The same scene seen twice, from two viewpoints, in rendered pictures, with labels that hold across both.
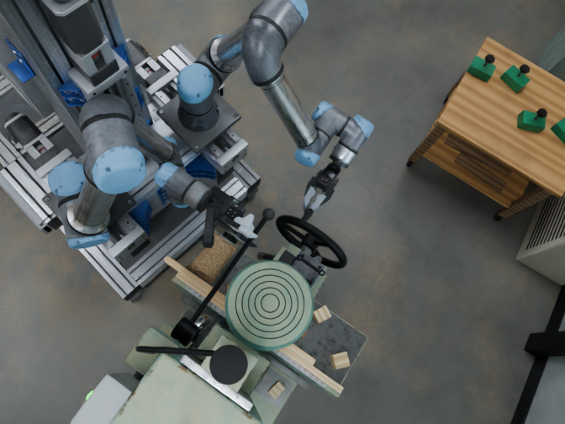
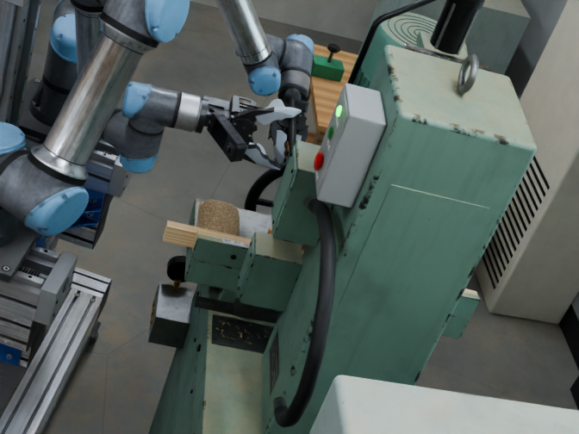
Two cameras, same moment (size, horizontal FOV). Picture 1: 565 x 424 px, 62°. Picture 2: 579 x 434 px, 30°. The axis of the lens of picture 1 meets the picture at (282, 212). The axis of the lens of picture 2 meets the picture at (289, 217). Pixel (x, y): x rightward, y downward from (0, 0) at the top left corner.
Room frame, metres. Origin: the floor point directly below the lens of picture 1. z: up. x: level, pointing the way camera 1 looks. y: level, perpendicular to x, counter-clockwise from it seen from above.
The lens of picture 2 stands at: (-1.40, 0.94, 2.23)
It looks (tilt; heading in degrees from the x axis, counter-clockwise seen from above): 34 degrees down; 331
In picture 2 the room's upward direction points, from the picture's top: 21 degrees clockwise
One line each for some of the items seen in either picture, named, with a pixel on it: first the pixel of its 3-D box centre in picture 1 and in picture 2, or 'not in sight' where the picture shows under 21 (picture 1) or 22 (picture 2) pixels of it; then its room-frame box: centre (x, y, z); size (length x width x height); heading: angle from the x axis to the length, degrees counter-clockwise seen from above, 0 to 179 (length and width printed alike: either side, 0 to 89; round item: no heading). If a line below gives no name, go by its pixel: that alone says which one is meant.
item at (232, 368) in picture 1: (227, 366); (448, 39); (-0.02, 0.00, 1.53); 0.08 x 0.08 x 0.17; 74
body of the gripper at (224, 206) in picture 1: (222, 209); (227, 120); (0.37, 0.17, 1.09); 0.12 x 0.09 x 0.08; 74
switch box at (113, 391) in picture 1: (112, 404); (348, 145); (-0.15, 0.19, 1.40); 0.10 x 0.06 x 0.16; 164
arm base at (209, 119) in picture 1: (198, 106); (65, 94); (0.77, 0.41, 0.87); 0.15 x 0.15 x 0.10
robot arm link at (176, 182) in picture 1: (176, 181); (150, 105); (0.41, 0.32, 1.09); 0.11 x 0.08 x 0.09; 74
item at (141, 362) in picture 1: (156, 353); (305, 194); (-0.05, 0.17, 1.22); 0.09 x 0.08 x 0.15; 164
